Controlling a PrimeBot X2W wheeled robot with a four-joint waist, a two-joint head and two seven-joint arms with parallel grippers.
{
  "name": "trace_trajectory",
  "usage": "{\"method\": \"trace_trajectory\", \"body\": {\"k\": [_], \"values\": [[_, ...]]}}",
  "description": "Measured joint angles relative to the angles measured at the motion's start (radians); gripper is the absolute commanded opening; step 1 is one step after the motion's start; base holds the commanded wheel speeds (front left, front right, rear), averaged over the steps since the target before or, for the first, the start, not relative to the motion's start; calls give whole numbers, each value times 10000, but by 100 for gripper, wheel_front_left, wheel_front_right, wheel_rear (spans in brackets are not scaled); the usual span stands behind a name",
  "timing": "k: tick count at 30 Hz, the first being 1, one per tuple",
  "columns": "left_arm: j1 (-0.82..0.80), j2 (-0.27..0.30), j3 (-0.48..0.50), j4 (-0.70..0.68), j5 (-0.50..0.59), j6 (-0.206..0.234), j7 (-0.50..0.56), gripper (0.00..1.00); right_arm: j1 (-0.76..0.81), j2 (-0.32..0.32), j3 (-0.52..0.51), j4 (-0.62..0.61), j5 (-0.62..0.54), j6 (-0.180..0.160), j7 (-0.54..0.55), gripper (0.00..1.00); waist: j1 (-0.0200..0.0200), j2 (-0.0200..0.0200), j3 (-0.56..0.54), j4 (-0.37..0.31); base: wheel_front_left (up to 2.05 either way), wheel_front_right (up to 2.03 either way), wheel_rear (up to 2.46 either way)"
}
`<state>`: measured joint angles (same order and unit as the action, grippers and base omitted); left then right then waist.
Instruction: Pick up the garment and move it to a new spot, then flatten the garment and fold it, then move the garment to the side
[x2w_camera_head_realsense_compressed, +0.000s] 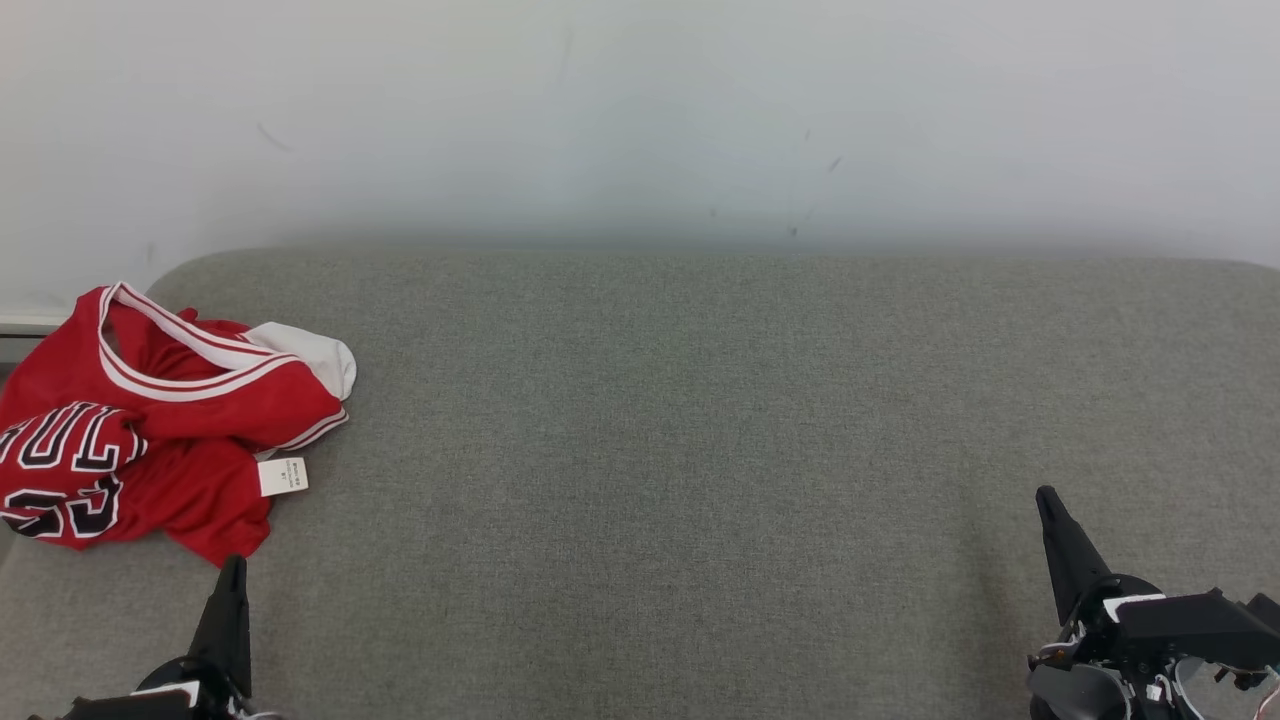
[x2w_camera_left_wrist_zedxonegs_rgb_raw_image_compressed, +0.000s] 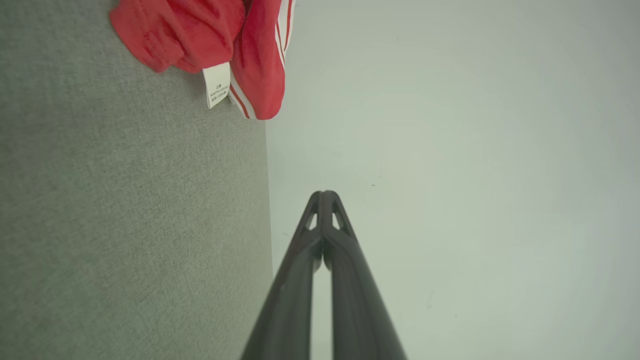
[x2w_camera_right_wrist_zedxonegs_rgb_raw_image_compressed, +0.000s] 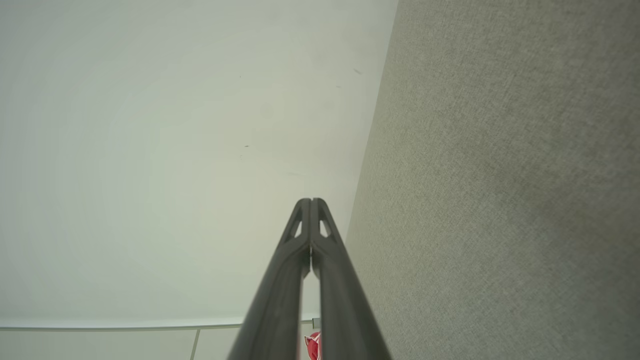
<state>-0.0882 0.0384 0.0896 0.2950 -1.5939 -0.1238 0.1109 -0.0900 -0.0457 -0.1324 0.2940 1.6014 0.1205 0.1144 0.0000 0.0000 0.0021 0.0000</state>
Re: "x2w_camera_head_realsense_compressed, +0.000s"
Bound red Bulls jersey white sleeves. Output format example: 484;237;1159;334
0;282;358;549

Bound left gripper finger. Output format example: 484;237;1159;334
188;556;253;701

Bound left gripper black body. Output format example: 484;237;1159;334
30;655;263;720

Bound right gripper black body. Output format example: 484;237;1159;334
1058;575;1280;683

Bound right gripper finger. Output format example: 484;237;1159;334
1035;486;1114;627

